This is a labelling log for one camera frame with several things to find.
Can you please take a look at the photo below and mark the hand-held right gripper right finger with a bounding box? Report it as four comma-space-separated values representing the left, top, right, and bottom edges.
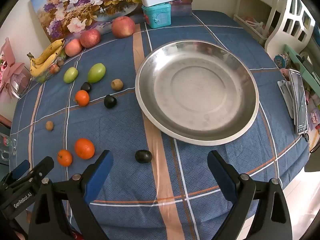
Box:
207, 150, 293, 240

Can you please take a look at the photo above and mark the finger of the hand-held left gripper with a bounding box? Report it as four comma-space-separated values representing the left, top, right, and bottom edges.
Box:
9, 156, 55, 193
0, 159, 31, 188

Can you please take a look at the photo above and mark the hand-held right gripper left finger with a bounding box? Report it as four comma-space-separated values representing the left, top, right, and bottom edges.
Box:
28, 150, 114, 240

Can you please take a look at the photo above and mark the small orange tangerine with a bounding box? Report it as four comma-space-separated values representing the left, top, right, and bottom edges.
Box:
57, 149, 73, 167

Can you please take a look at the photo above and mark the large orange tangerine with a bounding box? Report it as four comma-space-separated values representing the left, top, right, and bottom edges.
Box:
74, 138, 95, 160

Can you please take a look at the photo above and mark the medium orange tangerine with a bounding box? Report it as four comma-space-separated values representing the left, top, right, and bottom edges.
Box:
75, 90, 90, 107

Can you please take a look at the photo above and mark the plate with orange fruits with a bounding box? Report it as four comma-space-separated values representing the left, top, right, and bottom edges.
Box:
135, 40, 260, 146

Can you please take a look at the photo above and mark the clear acrylic holder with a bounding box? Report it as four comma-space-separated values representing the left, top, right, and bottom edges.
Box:
0, 132, 18, 162

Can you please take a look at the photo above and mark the blue plaid tablecloth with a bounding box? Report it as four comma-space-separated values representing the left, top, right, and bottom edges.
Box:
10, 10, 310, 240

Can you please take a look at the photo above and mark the clear glass dish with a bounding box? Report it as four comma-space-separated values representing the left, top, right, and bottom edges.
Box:
31, 52, 67, 83

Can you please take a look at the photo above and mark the small green plum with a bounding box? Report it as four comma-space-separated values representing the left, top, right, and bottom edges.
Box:
63, 67, 79, 84

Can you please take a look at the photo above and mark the white phone stand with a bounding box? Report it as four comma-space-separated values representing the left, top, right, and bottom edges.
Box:
277, 79, 295, 119

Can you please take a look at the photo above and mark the bunch of yellow bananas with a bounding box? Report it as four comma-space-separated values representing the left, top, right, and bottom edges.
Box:
27, 38, 65, 77

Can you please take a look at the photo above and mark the black smartphone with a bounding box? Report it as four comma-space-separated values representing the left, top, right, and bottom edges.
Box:
289, 69, 308, 134

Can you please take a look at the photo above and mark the cartoon printed card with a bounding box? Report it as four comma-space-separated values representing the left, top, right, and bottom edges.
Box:
306, 105, 320, 130

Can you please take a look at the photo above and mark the pale pink apple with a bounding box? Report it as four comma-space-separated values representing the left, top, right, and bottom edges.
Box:
65, 38, 83, 57

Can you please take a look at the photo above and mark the round decorated tin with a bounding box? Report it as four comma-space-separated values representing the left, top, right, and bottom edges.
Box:
273, 54, 290, 68

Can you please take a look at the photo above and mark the dark red apple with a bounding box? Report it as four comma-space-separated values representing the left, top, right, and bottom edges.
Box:
80, 28, 102, 48

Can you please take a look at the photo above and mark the teal shelf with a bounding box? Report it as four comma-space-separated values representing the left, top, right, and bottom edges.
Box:
284, 44, 320, 95

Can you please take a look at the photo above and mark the large red apple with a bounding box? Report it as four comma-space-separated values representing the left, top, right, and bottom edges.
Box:
111, 16, 136, 39

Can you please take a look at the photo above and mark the white storage rack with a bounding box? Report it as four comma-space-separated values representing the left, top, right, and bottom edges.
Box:
234, 0, 275, 46

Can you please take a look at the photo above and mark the floral painting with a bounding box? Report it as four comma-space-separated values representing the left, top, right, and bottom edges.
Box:
29, 0, 192, 43

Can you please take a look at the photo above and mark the white chair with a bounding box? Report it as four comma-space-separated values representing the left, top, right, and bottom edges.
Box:
264, 0, 315, 55

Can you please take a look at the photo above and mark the teal toy box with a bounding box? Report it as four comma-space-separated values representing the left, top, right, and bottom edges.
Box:
142, 2, 172, 29

